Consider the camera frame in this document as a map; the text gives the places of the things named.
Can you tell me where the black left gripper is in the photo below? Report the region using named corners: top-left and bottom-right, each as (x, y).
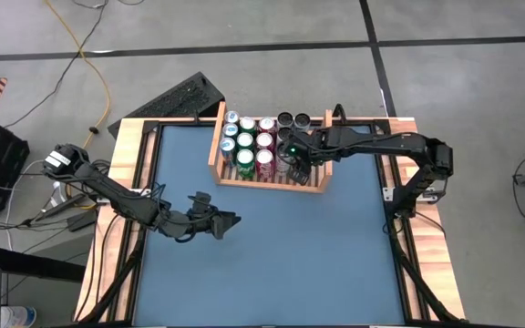
top-left (169, 210), bottom-right (242, 241)

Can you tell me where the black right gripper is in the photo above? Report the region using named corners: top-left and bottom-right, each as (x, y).
top-left (282, 128), bottom-right (335, 187)

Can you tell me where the Celsius Arctic Vibe can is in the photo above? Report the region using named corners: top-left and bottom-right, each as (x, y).
top-left (293, 112), bottom-right (312, 131)

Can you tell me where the wooden slatted shelf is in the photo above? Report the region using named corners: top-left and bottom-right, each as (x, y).
top-left (207, 100), bottom-right (335, 195)

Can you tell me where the black power brick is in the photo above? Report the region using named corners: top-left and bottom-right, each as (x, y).
top-left (68, 211), bottom-right (98, 231)

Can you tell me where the white blue bottle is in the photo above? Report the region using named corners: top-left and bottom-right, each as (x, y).
top-left (0, 305), bottom-right (38, 328)

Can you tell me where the black plastic crate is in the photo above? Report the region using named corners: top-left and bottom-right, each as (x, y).
top-left (0, 117), bottom-right (31, 215)

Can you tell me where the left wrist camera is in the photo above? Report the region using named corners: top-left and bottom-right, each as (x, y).
top-left (188, 190), bottom-right (212, 214)

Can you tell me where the white floor cable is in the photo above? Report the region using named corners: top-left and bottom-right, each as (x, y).
top-left (5, 158), bottom-right (70, 251)

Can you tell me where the black floor cable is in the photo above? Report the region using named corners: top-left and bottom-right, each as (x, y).
top-left (2, 0), bottom-right (108, 129)

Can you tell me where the yellow floor cable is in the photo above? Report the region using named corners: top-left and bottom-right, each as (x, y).
top-left (43, 0), bottom-right (111, 200)

